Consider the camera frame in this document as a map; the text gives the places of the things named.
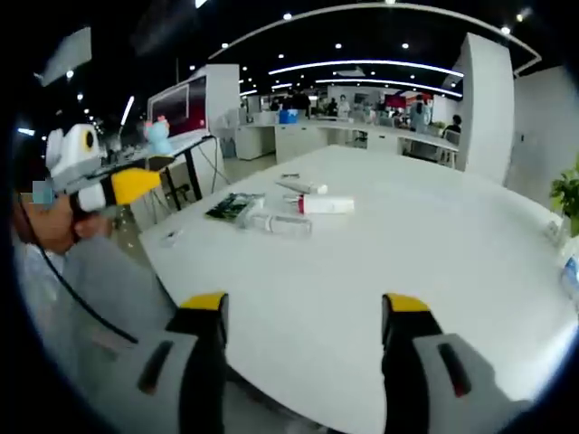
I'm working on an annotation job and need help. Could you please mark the white bottle with red collar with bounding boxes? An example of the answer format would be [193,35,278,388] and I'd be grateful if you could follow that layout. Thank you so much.
[281,193,356,215]

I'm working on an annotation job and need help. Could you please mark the green potted plant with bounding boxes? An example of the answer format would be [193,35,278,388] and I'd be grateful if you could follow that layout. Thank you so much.
[548,156,579,239]

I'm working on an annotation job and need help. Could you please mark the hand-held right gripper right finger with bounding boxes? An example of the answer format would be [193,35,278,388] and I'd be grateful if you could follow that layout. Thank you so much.
[381,292,537,434]

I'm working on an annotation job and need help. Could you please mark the monitor screen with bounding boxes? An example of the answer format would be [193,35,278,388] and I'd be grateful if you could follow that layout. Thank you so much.
[147,74,210,139]

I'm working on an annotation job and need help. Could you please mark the blue plush toy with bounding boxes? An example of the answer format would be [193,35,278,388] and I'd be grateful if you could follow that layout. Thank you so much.
[142,115,174,156]

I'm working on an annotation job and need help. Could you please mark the clear skincare bottle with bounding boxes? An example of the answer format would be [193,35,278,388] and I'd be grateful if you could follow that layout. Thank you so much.
[243,211,314,235]

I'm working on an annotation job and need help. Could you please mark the white card stand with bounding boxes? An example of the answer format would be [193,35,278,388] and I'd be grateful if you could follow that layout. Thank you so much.
[541,215,567,248]

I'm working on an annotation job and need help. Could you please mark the white skincare tube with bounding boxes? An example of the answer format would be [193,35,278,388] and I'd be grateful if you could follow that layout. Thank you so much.
[274,179,329,196]

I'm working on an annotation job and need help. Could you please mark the green skincare sachet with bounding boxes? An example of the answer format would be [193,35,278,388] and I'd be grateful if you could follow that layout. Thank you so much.
[204,193,254,222]

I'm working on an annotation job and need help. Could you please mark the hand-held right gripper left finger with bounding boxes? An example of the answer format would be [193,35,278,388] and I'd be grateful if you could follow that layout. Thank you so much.
[90,291,230,434]

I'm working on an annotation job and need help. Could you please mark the long white counter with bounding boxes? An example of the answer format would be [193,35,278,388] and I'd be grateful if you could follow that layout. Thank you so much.
[235,118,461,169]

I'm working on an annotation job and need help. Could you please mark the person's left hand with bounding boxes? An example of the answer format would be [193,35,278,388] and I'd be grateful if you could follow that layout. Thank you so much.
[67,205,115,241]

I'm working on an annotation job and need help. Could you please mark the black cable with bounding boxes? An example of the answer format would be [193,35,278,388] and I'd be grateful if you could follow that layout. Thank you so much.
[15,192,140,345]

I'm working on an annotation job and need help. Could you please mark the blue packet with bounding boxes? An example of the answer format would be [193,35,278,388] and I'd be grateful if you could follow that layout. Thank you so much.
[559,252,579,297]

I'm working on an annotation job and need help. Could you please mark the small white packet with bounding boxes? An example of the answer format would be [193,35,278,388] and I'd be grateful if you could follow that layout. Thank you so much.
[157,229,185,249]

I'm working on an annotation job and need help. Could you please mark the desk with black legs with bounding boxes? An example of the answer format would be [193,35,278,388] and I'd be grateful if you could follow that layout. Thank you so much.
[101,134,219,213]

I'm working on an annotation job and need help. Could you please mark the white lamp stick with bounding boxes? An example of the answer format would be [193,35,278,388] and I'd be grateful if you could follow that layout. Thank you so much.
[119,94,137,130]

